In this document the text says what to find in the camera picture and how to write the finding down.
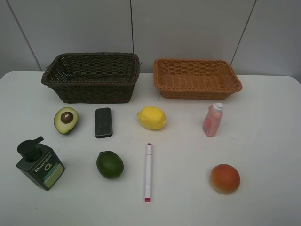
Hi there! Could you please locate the yellow lemon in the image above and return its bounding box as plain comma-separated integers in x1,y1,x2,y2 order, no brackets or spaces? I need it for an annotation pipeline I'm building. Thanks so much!
137,106,166,130

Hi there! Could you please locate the black whiteboard eraser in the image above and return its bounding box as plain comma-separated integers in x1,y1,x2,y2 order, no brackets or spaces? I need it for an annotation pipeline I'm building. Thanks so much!
94,107,113,138

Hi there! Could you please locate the pink squeeze bottle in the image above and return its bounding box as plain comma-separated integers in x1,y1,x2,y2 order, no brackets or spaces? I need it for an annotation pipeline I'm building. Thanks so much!
202,103,223,137

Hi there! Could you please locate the green lime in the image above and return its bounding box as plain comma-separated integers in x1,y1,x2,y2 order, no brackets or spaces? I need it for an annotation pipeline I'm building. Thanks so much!
96,151,124,179

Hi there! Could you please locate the white pink marker pen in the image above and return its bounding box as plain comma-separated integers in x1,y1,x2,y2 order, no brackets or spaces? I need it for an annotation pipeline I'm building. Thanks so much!
144,143,152,202

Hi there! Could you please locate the halved avocado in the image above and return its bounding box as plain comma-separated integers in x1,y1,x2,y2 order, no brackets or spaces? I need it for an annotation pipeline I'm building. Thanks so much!
54,107,79,135

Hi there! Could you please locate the dark green pump bottle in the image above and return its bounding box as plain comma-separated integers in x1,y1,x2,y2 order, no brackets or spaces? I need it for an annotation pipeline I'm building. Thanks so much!
16,137,65,191

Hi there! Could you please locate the orange wicker basket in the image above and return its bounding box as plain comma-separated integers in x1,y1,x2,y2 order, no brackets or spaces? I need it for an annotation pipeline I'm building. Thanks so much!
153,59,242,100

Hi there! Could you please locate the dark brown wicker basket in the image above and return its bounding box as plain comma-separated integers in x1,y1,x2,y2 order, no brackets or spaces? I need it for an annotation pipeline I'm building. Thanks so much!
41,52,140,104

